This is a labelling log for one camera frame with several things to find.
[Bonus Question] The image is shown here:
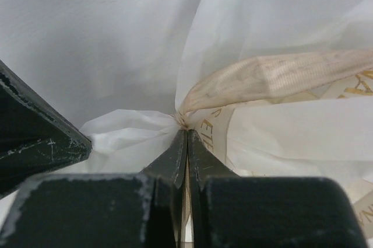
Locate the white wrapping paper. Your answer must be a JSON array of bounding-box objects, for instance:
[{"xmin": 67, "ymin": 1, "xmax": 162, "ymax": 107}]
[{"xmin": 78, "ymin": 0, "xmax": 373, "ymax": 248}]

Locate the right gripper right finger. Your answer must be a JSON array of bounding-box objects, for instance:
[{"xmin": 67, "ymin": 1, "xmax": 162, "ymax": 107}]
[{"xmin": 188, "ymin": 131, "xmax": 368, "ymax": 247}]

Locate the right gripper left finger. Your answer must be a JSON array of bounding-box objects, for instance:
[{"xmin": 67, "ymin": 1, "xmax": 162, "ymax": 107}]
[{"xmin": 1, "ymin": 131, "xmax": 187, "ymax": 247}]

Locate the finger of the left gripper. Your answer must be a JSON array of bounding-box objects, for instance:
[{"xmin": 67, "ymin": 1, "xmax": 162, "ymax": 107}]
[{"xmin": 1, "ymin": 63, "xmax": 92, "ymax": 195}]

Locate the cream printed ribbon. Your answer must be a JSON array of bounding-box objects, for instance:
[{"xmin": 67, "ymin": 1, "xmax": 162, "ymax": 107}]
[{"xmin": 175, "ymin": 50, "xmax": 372, "ymax": 238}]

